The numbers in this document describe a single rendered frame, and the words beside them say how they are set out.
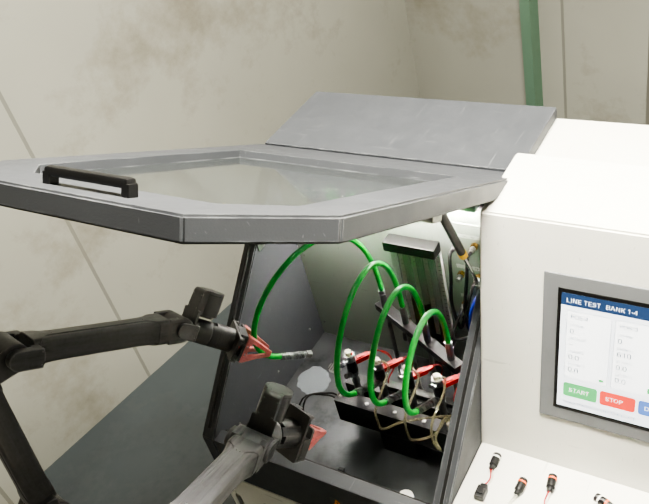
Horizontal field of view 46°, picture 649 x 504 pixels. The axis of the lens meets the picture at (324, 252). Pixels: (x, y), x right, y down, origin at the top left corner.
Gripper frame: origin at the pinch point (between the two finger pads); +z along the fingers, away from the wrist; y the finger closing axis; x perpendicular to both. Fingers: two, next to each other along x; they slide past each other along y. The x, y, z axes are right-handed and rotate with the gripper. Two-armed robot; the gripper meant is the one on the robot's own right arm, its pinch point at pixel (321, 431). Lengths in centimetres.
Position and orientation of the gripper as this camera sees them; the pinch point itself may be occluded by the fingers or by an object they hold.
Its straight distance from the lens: 165.7
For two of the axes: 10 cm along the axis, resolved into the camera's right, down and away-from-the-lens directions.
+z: 6.6, 1.4, 7.4
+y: 3.2, -9.4, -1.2
